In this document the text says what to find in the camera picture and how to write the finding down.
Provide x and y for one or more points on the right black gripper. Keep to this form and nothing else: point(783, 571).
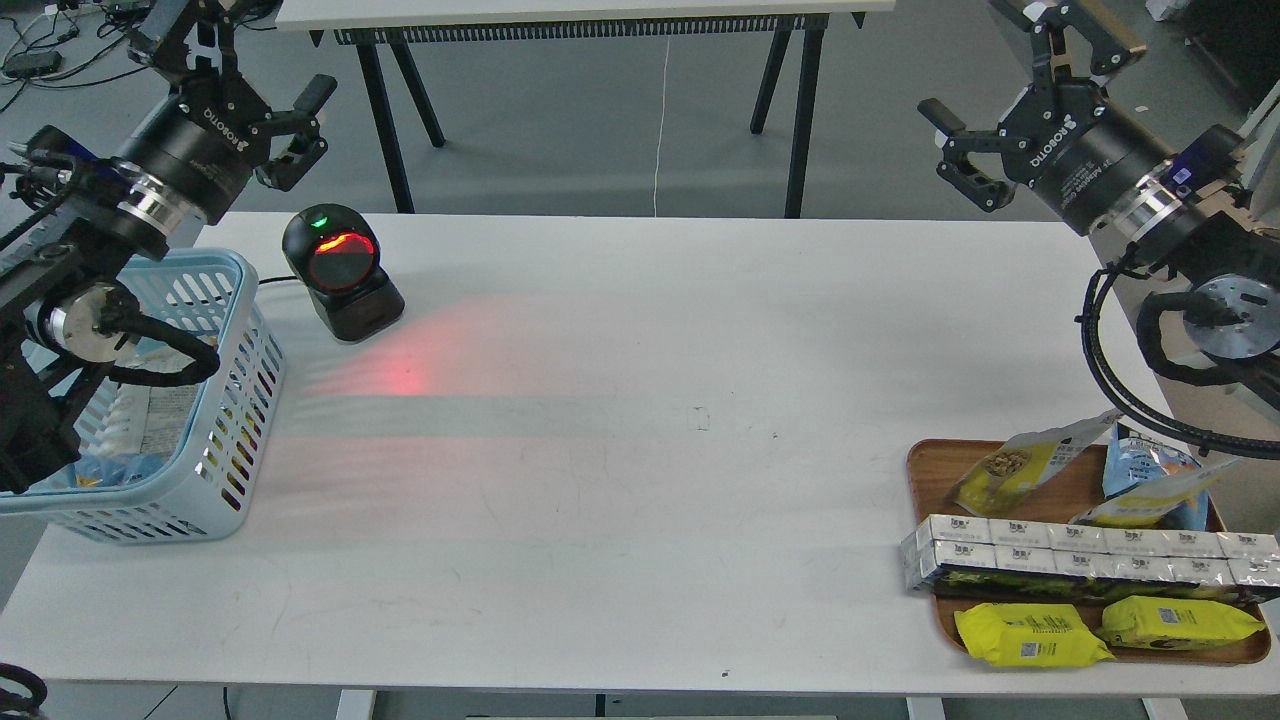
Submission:
point(1064, 139)

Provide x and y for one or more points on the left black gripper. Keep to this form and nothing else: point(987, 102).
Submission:
point(213, 130)

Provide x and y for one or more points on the yellow white snack pouch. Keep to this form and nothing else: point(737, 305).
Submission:
point(997, 484)

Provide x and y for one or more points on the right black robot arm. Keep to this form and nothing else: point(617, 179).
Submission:
point(1188, 218)

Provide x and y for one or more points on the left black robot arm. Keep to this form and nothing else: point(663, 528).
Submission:
point(69, 325)

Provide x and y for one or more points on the white snack bag in basket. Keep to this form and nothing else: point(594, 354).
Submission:
point(145, 420)

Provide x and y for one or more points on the light blue plastic basket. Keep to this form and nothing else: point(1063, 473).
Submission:
point(204, 490)

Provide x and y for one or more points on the blue snack bag in basket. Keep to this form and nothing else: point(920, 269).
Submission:
point(109, 470)

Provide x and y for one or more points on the yellow silver snack pouch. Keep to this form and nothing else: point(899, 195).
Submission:
point(1145, 506)

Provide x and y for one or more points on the silver multipack snack box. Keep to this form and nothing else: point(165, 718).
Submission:
point(1022, 560)

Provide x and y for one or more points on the yellow snack pack left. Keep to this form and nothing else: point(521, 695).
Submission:
point(1029, 635)

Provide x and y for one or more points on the yellow snack pack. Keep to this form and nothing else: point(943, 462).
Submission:
point(1029, 635)
point(1168, 623)

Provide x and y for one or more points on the yellow snack pack right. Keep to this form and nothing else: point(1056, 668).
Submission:
point(1168, 623)

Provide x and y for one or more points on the black barcode scanner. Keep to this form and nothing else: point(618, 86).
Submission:
point(334, 252)

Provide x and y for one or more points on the background table with black legs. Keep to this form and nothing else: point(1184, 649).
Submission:
point(368, 25)

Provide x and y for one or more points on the black power adapter on floor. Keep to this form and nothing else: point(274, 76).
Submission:
point(33, 65)

